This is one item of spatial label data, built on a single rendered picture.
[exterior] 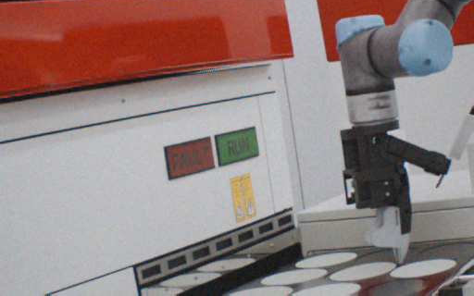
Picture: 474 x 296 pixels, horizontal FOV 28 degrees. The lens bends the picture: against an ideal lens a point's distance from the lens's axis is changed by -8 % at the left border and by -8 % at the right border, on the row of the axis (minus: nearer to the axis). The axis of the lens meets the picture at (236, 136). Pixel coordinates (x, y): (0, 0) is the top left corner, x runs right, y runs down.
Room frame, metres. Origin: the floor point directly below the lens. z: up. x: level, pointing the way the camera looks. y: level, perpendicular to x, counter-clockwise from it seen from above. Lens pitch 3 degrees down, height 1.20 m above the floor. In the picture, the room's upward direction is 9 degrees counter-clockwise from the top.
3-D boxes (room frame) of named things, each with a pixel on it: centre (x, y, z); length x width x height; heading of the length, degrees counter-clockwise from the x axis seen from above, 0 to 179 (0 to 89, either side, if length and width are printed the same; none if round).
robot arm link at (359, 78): (1.40, -0.20, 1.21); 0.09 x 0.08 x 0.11; 35
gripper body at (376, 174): (1.41, -0.19, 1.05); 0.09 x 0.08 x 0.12; 99
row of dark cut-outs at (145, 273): (1.50, 0.04, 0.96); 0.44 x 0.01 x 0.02; 148
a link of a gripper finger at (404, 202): (1.39, -0.22, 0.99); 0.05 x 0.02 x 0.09; 9
